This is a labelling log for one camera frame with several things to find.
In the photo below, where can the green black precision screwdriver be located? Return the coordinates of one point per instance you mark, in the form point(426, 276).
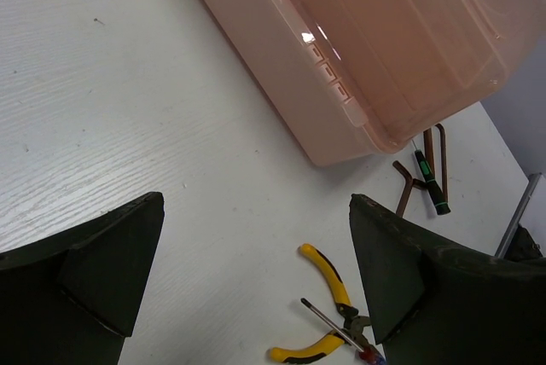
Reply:
point(435, 192)

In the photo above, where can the aluminium table frame rail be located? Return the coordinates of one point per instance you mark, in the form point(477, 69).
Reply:
point(514, 223)

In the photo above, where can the brown hex key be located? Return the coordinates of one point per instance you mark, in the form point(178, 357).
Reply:
point(444, 164)
point(428, 149)
point(409, 184)

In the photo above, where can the brown hex key middle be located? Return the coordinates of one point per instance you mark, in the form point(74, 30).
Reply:
point(428, 149)

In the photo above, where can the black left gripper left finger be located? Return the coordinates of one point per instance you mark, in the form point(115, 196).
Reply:
point(74, 297)

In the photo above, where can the pink plastic toolbox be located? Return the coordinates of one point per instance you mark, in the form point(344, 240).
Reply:
point(352, 78)

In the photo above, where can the brown hex key right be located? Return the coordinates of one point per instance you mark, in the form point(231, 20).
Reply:
point(444, 164)

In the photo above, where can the red blue handled screwdriver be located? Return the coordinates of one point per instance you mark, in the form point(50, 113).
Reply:
point(366, 352)

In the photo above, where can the brown hex key left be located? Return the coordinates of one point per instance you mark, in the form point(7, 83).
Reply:
point(409, 184)

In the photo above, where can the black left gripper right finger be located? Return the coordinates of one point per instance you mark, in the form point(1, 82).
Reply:
point(434, 301)

